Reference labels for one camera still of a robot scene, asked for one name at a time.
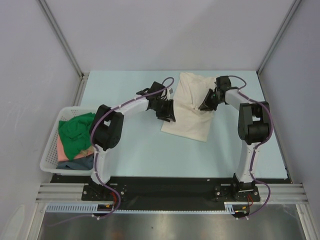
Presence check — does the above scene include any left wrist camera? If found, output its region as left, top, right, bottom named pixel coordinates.
left=136, top=81, right=169, bottom=101

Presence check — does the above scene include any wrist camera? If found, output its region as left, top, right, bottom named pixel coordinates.
left=215, top=75, right=232, bottom=93
left=136, top=81, right=169, bottom=101

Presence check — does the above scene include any aluminium corner post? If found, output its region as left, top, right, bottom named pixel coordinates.
left=256, top=0, right=303, bottom=77
left=36, top=0, right=85, bottom=77

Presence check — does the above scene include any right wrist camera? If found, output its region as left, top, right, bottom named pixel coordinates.
left=215, top=75, right=232, bottom=93

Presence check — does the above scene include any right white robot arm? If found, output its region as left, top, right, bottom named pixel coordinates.
left=199, top=88, right=274, bottom=201

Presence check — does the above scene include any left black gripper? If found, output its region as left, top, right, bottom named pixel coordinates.
left=153, top=98, right=176, bottom=123

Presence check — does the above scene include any pink t shirt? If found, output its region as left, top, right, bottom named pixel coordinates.
left=56, top=136, right=94, bottom=162

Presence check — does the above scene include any aluminium frame rail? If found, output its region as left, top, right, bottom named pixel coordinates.
left=35, top=183, right=309, bottom=204

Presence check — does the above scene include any white slotted cable duct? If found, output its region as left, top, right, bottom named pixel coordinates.
left=46, top=201, right=251, bottom=215

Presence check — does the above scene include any white plastic laundry basket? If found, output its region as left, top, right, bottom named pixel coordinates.
left=39, top=106, right=97, bottom=176

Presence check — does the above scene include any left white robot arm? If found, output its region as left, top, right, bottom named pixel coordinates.
left=89, top=96, right=176, bottom=200

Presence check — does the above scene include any cream t shirt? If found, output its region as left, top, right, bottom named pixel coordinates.
left=161, top=72, right=216, bottom=142

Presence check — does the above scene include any right aluminium corner post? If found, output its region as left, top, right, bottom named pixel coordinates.
left=256, top=0, right=303, bottom=77

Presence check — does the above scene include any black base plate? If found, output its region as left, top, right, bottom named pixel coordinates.
left=49, top=175, right=266, bottom=211

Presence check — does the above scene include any left aluminium corner post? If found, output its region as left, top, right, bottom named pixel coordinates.
left=36, top=0, right=85, bottom=77

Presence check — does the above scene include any green t shirt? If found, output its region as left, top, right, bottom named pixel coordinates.
left=58, top=112, right=96, bottom=160

